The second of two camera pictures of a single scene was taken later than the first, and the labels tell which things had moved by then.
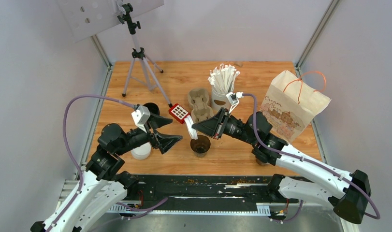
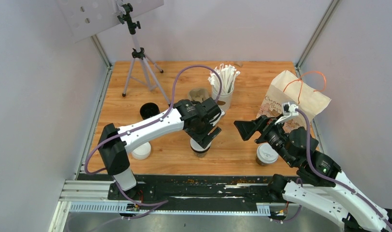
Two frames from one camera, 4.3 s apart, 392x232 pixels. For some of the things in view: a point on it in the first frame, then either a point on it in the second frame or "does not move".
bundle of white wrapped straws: (223, 78) does not move
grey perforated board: (85, 18) does not move
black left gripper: (165, 141) to (205, 140)
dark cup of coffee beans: (152, 107) does not move
